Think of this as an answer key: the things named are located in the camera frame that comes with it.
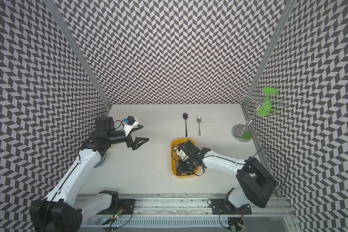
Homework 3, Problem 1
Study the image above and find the yellow storage box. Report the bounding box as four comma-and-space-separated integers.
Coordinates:
171, 138, 199, 178

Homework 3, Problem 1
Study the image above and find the silver spoon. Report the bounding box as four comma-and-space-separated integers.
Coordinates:
196, 116, 202, 136

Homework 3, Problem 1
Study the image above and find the purple spoon long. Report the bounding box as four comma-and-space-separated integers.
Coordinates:
183, 113, 188, 137

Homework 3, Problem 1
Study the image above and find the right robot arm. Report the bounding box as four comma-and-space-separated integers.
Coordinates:
172, 140, 277, 212

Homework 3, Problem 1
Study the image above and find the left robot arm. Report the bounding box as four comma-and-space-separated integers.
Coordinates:
29, 116, 149, 232

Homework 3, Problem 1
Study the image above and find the blue patterned bowl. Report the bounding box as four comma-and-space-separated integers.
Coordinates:
94, 154, 106, 168

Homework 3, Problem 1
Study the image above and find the green plastic goblet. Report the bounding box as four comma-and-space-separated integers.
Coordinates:
240, 86, 278, 140

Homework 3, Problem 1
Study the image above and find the chrome cup holder rack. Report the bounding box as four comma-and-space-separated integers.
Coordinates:
231, 87, 287, 142

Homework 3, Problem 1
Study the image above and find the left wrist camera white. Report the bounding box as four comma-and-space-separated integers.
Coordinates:
123, 116, 139, 136

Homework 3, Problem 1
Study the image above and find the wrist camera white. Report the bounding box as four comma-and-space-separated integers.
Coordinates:
176, 148, 188, 161
123, 116, 139, 136

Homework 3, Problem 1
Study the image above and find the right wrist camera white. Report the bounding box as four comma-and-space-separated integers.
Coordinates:
176, 148, 188, 161

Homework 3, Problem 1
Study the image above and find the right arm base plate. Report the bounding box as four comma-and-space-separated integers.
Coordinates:
207, 199, 252, 215

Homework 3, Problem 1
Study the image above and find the aluminium rail frame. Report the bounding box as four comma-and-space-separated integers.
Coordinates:
78, 193, 302, 232

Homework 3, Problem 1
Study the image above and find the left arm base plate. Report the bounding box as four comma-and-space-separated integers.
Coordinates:
98, 199, 136, 215

